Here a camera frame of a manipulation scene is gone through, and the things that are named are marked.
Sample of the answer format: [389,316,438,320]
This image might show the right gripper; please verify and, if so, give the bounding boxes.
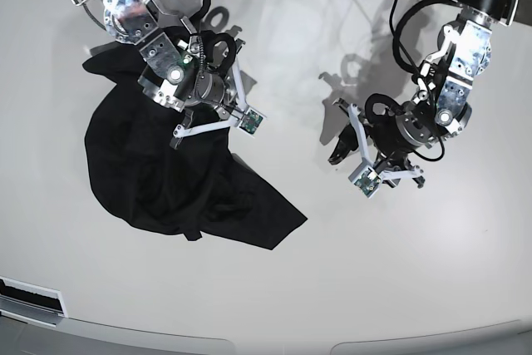
[165,34,245,118]

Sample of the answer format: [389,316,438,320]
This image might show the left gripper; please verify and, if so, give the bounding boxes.
[328,95,441,164]

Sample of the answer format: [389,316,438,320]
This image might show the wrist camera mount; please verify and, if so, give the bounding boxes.
[170,59,265,149]
[333,98,426,199]

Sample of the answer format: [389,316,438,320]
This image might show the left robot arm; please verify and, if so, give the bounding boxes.
[328,0,519,167]

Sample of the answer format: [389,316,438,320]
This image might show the black t-shirt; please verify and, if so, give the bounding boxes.
[83,43,306,249]

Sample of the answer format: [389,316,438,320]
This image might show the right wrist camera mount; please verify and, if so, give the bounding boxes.
[170,59,265,149]

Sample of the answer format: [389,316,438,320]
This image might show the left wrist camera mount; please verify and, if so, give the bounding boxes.
[333,98,426,199]

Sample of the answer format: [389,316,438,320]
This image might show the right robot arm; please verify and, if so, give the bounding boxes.
[73,0,249,119]

